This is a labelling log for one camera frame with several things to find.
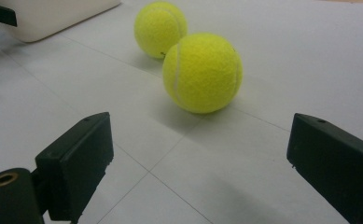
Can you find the yellow tennis ball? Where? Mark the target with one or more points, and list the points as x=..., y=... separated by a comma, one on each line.
x=202, y=73
x=157, y=28

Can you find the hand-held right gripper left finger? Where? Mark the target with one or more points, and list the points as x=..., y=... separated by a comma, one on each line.
x=73, y=168

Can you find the white plastic bin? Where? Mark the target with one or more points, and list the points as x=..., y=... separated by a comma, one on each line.
x=51, y=18

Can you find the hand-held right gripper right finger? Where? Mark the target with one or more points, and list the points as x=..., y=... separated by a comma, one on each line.
x=334, y=161

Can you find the white table cover sheet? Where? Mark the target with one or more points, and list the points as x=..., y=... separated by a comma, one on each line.
x=201, y=174

